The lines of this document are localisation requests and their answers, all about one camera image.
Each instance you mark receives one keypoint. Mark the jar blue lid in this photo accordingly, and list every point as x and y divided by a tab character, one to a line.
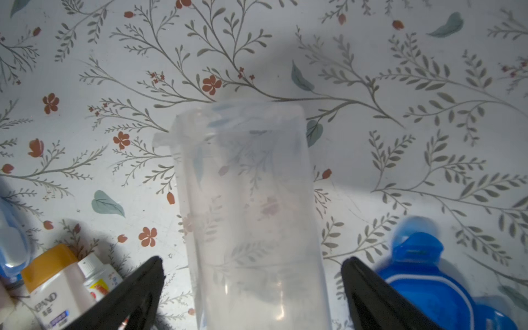
417	271

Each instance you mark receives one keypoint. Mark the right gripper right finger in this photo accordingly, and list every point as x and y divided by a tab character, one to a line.
374	304

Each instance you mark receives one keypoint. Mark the blue-lid clear jar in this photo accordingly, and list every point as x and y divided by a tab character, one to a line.
16	250
245	189

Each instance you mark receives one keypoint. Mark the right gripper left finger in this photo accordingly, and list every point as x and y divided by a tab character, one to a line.
132	305

